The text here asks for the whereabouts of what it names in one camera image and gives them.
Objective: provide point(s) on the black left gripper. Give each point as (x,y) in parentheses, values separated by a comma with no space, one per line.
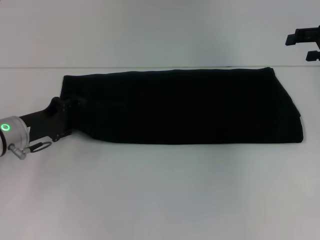
(47,122)

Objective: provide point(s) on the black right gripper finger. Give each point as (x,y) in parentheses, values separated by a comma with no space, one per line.
(313,55)
(303,35)

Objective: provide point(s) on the black shirt with FREE print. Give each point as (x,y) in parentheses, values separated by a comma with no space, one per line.
(175,107)

